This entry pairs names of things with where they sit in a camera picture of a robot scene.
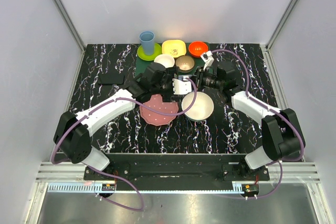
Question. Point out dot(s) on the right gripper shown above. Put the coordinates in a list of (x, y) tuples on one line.
[(199, 75)]

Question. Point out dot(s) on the yellow square dish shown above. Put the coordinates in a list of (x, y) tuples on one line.
[(174, 47)]

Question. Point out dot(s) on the orange red bowl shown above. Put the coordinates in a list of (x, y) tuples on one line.
[(197, 48)]

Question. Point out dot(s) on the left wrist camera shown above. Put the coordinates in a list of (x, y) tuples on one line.
[(181, 87)]

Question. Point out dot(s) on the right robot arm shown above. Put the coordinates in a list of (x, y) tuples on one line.
[(282, 137)]

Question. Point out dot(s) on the large white bowl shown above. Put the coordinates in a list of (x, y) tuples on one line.
[(202, 108)]

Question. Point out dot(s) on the aluminium front rail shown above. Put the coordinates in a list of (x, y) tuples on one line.
[(70, 178)]

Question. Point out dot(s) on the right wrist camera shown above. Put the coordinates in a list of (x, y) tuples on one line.
[(208, 59)]

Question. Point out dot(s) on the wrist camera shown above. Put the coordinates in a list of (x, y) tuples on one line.
[(208, 59), (181, 87)]

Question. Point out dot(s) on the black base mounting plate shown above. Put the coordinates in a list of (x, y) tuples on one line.
[(228, 167)]

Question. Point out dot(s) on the lime green saucer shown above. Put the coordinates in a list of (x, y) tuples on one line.
[(143, 56)]

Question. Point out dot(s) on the left aluminium frame post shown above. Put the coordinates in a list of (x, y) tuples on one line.
[(70, 25)]

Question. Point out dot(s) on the black phone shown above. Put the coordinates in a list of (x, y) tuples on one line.
[(111, 79)]

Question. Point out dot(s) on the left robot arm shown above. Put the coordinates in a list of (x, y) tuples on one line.
[(74, 131)]

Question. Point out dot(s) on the cream small bowl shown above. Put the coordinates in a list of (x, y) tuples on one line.
[(165, 59)]

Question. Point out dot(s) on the brown small bowl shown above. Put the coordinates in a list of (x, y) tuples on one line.
[(185, 63)]

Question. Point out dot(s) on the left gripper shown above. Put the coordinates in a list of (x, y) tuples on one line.
[(170, 86)]

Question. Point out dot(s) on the aluminium frame post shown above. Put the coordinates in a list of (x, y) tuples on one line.
[(70, 25), (281, 24)]

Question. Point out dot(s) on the right aluminium frame post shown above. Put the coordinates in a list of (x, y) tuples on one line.
[(281, 24)]

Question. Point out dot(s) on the blue plastic cup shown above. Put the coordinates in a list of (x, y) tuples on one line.
[(147, 42)]

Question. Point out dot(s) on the pink dotted plate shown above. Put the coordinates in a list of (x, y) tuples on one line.
[(157, 104)]

